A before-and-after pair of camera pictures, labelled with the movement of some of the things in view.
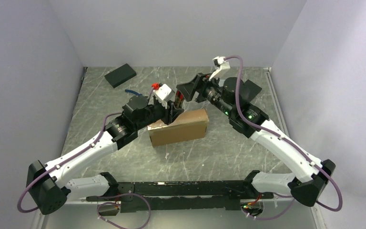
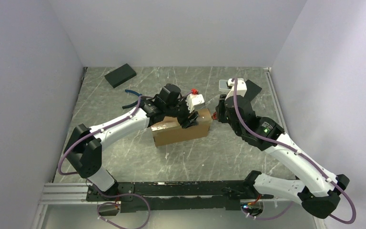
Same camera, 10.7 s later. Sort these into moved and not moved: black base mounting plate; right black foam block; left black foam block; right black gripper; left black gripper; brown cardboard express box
Moved: left black gripper; right black gripper
Not moved: brown cardboard express box; black base mounting plate; left black foam block; right black foam block
